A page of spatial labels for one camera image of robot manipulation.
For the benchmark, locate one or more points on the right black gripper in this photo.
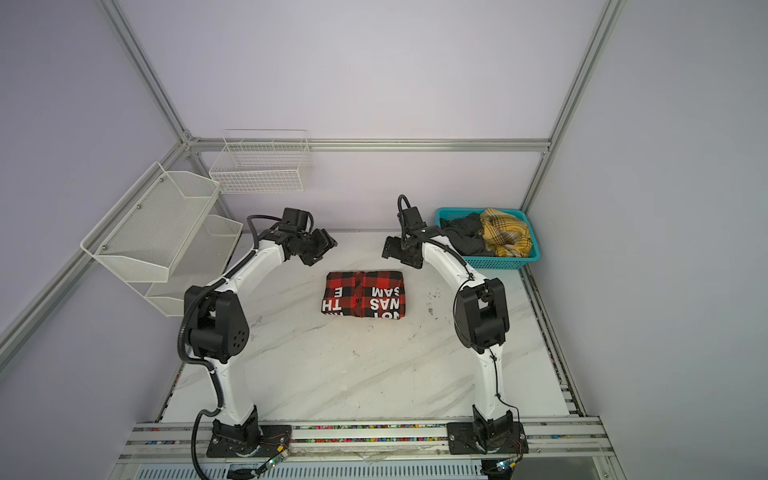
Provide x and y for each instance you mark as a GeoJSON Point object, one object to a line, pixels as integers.
{"type": "Point", "coordinates": [390, 250]}

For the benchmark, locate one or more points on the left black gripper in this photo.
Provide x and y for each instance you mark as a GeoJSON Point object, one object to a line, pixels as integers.
{"type": "Point", "coordinates": [325, 241]}

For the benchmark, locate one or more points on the red black plaid shirt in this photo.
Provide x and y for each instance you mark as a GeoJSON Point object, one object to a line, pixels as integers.
{"type": "Point", "coordinates": [365, 294]}

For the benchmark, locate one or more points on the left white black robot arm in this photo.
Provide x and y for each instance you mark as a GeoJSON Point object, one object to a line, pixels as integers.
{"type": "Point", "coordinates": [214, 328]}

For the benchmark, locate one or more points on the dark grey shirt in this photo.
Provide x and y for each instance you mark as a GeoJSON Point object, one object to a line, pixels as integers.
{"type": "Point", "coordinates": [465, 234]}

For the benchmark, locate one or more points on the teal plastic basket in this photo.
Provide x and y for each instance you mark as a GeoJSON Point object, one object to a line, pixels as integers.
{"type": "Point", "coordinates": [490, 261]}

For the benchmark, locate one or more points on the yellow plaid shirt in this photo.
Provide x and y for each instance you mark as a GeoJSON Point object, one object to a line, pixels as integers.
{"type": "Point", "coordinates": [505, 235]}

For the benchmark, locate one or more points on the white mesh two-tier shelf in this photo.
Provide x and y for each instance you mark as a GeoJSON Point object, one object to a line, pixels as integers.
{"type": "Point", "coordinates": [163, 237]}

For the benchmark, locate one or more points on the white wire basket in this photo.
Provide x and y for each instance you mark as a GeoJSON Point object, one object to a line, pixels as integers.
{"type": "Point", "coordinates": [263, 161]}

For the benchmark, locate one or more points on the aluminium frame profile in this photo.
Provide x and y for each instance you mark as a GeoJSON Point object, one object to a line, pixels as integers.
{"type": "Point", "coordinates": [15, 339]}

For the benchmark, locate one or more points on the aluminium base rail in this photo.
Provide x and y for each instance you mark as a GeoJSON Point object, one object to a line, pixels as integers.
{"type": "Point", "coordinates": [372, 441]}

